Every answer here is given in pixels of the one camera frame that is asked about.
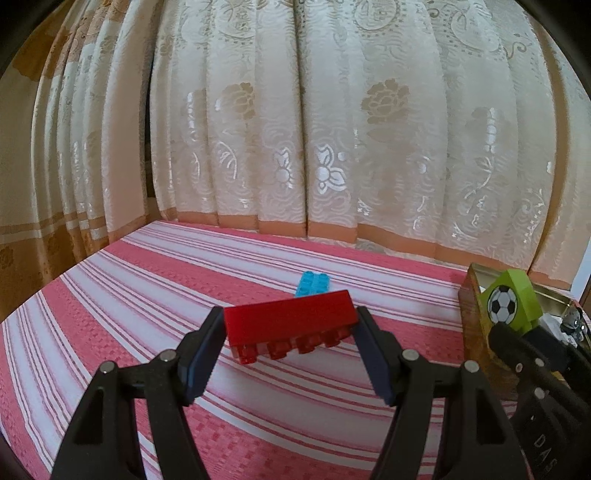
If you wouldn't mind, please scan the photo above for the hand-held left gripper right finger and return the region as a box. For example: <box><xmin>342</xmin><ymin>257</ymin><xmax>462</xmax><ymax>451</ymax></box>
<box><xmin>353</xmin><ymin>307</ymin><xmax>527</xmax><ymax>480</ymax></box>

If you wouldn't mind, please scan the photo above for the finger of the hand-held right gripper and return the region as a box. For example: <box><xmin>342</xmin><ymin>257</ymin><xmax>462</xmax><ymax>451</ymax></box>
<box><xmin>490</xmin><ymin>322</ymin><xmax>561</xmax><ymax>407</ymax></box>
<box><xmin>526</xmin><ymin>329</ymin><xmax>591</xmax><ymax>388</ymax></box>

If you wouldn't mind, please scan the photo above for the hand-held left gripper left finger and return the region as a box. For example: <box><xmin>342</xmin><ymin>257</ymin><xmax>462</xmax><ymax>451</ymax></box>
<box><xmin>51</xmin><ymin>307</ymin><xmax>225</xmax><ymax>480</ymax></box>

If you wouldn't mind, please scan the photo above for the white toy block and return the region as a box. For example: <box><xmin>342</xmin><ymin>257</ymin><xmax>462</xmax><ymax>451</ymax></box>
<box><xmin>538</xmin><ymin>314</ymin><xmax>566</xmax><ymax>337</ymax></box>

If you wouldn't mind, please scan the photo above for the grey camouflage toy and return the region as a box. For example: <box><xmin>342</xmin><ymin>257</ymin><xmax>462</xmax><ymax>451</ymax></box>
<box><xmin>560</xmin><ymin>308</ymin><xmax>591</xmax><ymax>344</ymax></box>

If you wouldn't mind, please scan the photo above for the golden brown tin box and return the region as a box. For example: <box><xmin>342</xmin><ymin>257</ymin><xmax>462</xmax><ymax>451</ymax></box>
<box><xmin>459</xmin><ymin>263</ymin><xmax>591</xmax><ymax>402</ymax></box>

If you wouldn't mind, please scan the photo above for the green block with ball print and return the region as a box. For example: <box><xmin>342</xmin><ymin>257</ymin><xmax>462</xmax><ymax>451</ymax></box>
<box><xmin>478</xmin><ymin>270</ymin><xmax>548</xmax><ymax>335</ymax></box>

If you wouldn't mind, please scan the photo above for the red toy brick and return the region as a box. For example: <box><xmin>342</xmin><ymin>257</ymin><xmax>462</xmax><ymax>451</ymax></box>
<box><xmin>223</xmin><ymin>290</ymin><xmax>360</xmax><ymax>365</ymax></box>

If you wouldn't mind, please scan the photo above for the blue toy brick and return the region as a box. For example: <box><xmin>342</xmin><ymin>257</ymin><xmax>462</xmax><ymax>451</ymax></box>
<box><xmin>293</xmin><ymin>271</ymin><xmax>332</xmax><ymax>298</ymax></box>

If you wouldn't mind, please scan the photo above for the pink white striped blanket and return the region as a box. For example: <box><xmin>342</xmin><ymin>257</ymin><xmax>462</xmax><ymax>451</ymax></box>
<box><xmin>0</xmin><ymin>219</ymin><xmax>573</xmax><ymax>480</ymax></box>

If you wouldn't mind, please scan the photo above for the cream floral curtain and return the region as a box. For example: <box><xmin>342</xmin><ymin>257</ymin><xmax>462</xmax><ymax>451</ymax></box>
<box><xmin>0</xmin><ymin>0</ymin><xmax>591</xmax><ymax>319</ymax></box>

